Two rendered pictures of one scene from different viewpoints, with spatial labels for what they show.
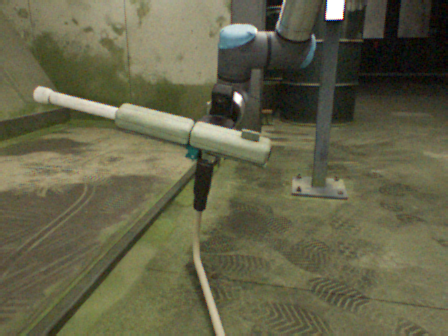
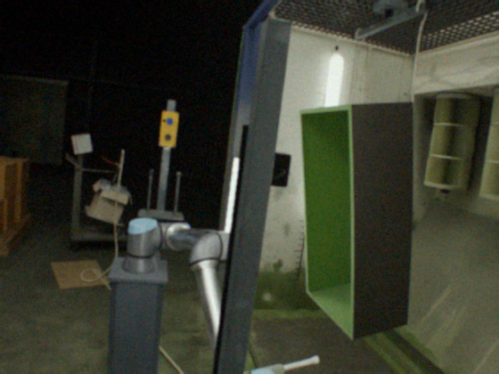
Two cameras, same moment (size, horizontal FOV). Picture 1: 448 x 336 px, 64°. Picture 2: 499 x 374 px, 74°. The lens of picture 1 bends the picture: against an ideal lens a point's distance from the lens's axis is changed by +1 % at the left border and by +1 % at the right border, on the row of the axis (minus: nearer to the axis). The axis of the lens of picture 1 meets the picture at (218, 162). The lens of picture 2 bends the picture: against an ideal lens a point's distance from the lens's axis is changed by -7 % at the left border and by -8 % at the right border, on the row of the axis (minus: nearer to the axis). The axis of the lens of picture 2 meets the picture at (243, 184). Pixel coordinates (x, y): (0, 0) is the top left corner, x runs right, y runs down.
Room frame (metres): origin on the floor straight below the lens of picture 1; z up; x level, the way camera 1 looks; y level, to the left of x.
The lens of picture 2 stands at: (1.93, -0.72, 1.40)
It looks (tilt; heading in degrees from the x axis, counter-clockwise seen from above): 7 degrees down; 154
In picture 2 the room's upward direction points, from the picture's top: 7 degrees clockwise
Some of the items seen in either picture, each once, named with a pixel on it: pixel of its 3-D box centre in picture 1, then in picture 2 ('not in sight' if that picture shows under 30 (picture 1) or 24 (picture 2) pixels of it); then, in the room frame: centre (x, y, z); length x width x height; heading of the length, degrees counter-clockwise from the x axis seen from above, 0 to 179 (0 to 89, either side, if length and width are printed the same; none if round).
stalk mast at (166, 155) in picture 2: not in sight; (160, 206); (-0.82, -0.07, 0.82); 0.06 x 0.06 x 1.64; 78
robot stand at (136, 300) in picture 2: not in sight; (135, 320); (0.02, -0.36, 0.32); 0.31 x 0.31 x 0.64; 78
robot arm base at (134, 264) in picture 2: not in sight; (140, 259); (0.02, -0.36, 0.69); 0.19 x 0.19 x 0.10
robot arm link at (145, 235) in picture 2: not in sight; (143, 235); (0.02, -0.35, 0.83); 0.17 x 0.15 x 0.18; 99
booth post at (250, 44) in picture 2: not in sight; (239, 174); (-0.56, 0.44, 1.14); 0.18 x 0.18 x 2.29; 78
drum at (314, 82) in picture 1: (320, 62); not in sight; (2.79, -0.77, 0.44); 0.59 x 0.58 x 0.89; 2
